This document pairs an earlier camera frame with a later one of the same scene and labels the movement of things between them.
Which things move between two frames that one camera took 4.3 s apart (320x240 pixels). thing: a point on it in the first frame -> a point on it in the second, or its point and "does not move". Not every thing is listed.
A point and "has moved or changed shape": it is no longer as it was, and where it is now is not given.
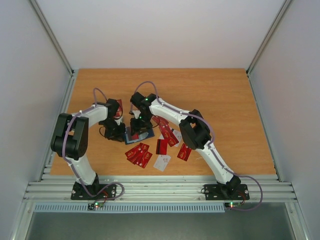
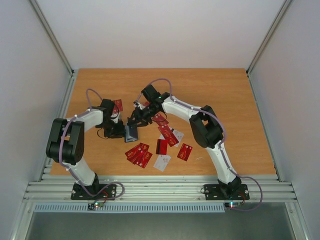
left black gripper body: (113, 130) does not move
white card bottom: (161, 162) does not move
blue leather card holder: (129, 138) has moved or changed shape
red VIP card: (184, 152) does not move
